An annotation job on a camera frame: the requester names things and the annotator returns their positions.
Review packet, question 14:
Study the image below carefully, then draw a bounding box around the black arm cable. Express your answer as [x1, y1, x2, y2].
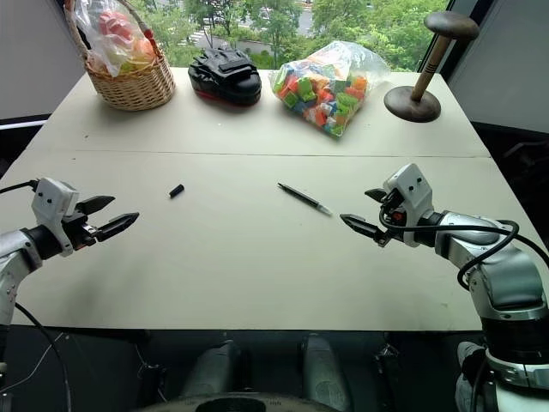
[0, 180, 39, 193]
[378, 191, 549, 289]

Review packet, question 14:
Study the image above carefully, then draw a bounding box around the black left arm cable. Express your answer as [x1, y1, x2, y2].
[0, 180, 39, 193]

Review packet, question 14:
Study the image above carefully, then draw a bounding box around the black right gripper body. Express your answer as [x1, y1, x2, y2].
[373, 190, 408, 249]

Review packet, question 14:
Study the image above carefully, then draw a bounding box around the dark wooden stand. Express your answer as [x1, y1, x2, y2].
[383, 11, 480, 124]

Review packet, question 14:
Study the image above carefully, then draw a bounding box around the plastic bag of colourful toys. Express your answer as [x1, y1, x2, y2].
[63, 0, 157, 78]

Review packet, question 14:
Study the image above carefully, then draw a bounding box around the dark rounded robot leg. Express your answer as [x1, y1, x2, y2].
[298, 334, 352, 412]

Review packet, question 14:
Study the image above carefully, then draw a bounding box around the black padded glove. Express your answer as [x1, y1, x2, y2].
[188, 47, 263, 112]

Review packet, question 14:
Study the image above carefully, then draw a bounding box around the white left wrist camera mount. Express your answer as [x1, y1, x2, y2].
[32, 178, 81, 258]

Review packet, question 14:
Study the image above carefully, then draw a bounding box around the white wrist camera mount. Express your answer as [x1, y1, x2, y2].
[383, 162, 435, 249]
[32, 178, 81, 258]

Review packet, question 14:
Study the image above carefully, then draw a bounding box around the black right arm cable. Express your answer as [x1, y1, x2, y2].
[378, 191, 549, 289]

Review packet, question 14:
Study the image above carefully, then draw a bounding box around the clear bag of colourful blocks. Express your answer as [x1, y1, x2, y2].
[268, 40, 392, 141]

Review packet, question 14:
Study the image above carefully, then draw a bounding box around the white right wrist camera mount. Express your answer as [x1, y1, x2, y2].
[383, 162, 435, 249]

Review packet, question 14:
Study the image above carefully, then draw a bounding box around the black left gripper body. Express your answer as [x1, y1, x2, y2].
[63, 202, 100, 251]

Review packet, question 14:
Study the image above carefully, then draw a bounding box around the woven wicker basket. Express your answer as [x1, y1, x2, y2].
[68, 0, 177, 112]

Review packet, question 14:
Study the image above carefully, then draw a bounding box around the black uncapped pen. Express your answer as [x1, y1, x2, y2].
[276, 182, 334, 217]

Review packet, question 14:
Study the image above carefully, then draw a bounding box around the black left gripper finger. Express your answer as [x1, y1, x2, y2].
[95, 212, 141, 242]
[78, 195, 117, 213]

